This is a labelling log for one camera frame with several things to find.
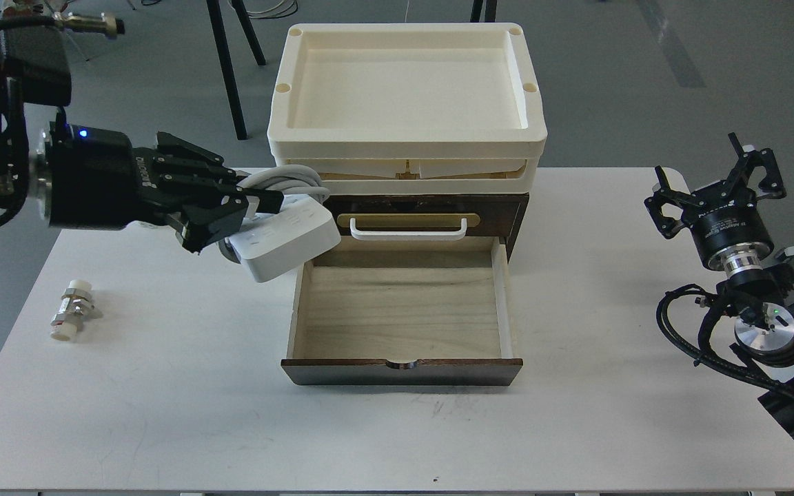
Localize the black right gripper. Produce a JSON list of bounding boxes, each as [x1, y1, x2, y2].
[[644, 132, 788, 271]]

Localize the white drawer handle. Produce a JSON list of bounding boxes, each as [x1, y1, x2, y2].
[[349, 217, 469, 242]]

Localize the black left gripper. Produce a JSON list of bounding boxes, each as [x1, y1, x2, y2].
[[30, 123, 284, 252]]

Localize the white power strip with cable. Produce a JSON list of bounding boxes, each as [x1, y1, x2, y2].
[[218, 164, 340, 282]]

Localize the dark wooden cabinet body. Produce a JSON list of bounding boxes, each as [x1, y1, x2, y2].
[[323, 194, 529, 257]]

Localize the metal white pipe fitting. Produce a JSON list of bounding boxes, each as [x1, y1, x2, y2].
[[48, 279, 102, 342]]

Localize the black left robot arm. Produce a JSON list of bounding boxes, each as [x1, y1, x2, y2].
[[0, 12, 285, 252]]

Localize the black table leg stand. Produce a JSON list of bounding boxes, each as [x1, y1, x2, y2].
[[205, 0, 268, 141]]

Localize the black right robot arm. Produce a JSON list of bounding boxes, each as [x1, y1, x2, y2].
[[644, 133, 794, 439]]

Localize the open wooden drawer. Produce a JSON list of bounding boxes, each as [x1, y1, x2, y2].
[[281, 238, 523, 386]]

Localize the cream plastic tray cabinet top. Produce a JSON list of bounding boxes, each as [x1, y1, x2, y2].
[[267, 23, 548, 195]]

